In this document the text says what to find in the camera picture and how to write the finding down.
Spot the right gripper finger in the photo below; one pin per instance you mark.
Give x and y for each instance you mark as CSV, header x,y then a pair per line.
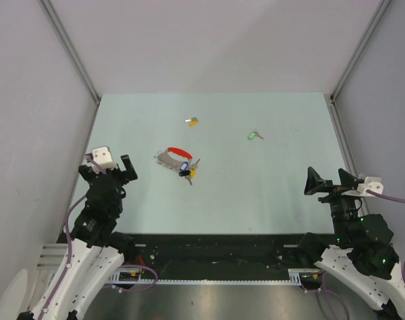
x,y
316,184
348,181

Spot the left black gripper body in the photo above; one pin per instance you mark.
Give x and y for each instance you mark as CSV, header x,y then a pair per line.
x,y
119,180

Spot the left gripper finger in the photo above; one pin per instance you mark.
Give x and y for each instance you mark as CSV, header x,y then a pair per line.
x,y
88,158
129,174

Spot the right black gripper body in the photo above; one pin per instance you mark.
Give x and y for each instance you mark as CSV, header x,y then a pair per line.
x,y
341,206

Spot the metal key organizer red handle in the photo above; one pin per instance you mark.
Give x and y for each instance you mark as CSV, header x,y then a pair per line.
x,y
173,157

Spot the key with green tag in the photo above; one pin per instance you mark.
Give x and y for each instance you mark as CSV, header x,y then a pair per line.
x,y
254,134

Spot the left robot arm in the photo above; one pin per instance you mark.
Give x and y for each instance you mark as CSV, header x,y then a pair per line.
x,y
94,248

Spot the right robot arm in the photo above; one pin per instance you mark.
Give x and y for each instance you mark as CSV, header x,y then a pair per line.
x,y
362,257

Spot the black key tag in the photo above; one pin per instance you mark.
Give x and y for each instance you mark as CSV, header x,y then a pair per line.
x,y
185,173

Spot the blue key tag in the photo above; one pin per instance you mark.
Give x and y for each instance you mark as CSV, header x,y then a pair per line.
x,y
184,166

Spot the silver key on organizer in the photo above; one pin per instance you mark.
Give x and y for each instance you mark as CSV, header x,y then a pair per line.
x,y
192,166

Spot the key with yellow tag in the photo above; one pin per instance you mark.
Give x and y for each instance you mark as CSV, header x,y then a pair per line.
x,y
192,122

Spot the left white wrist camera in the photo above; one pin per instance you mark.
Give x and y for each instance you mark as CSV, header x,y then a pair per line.
x,y
102,156

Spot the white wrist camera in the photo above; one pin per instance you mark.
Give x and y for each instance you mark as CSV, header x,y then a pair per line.
x,y
102,156
362,187

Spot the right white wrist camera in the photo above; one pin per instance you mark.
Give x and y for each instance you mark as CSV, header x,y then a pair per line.
x,y
362,187

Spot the white slotted cable duct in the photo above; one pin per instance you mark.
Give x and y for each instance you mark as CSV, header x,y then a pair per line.
x,y
292,277

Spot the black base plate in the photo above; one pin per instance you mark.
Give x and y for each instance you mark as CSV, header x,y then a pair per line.
x,y
213,256

